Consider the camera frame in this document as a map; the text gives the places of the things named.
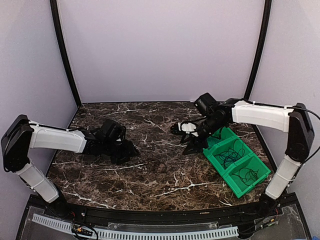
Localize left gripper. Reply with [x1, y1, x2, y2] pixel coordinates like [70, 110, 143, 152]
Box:
[101, 139, 140, 166]

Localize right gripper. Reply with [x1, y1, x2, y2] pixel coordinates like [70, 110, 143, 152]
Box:
[181, 115, 226, 155]

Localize black cable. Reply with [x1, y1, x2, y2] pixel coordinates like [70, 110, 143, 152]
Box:
[213, 139, 251, 168]

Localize dark blue cable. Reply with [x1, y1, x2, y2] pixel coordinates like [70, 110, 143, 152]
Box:
[222, 146, 247, 166]

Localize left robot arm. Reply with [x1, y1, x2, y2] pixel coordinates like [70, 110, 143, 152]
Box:
[0, 114, 140, 218]

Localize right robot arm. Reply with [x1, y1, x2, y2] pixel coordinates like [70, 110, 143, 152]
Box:
[177, 92, 315, 217]

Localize green bin near compartment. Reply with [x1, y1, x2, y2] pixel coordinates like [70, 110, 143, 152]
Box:
[222, 153, 271, 199]

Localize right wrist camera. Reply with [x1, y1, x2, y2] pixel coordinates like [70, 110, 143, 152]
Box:
[170, 122, 199, 137]

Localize black front rail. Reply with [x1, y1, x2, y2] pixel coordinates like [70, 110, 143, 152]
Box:
[42, 200, 283, 226]

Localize white slotted cable duct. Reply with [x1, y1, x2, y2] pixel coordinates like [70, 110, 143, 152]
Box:
[32, 213, 239, 240]

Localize left black frame post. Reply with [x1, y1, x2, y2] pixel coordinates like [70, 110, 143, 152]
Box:
[49, 0, 82, 108]

